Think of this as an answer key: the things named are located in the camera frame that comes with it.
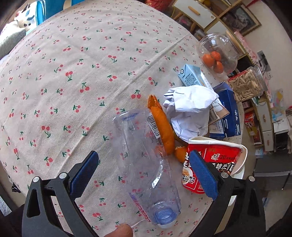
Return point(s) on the operator thumb tip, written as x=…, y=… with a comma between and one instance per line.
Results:
x=123, y=230

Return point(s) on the light blue milk carton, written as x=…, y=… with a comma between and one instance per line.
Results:
x=191, y=75

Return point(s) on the white cow plush toy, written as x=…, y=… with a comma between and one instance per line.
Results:
x=26, y=18

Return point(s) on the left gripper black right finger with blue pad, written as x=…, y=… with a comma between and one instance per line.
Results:
x=247, y=217

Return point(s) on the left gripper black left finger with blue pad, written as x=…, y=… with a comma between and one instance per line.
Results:
x=50, y=208

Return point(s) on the cherry print tablecloth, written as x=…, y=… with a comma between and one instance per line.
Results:
x=65, y=81

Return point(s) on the tangerine in jar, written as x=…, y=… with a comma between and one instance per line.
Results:
x=208, y=60
x=216, y=56
x=218, y=67

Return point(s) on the wooden shelf cabinet with drawers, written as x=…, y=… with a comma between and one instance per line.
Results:
x=206, y=17

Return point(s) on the long orange peel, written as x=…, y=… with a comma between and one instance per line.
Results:
x=163, y=125

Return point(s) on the framed cat picture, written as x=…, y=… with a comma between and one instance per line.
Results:
x=241, y=19

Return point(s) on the plastic jar of seeds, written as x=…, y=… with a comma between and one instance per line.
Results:
x=248, y=84

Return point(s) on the clear crushed plastic bottle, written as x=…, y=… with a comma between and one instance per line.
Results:
x=144, y=167

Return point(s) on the small orange peel piece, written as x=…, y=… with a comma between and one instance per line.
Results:
x=180, y=153

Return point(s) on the white paper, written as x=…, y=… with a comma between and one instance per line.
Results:
x=187, y=108

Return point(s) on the glass teapot jar bamboo lid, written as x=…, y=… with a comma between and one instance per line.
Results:
x=220, y=43

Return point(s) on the blue plastic stool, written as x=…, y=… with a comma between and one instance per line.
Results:
x=47, y=9

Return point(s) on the dark blue cardboard box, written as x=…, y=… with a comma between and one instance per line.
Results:
x=228, y=126

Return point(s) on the red instant noodle cup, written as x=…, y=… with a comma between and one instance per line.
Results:
x=225, y=156

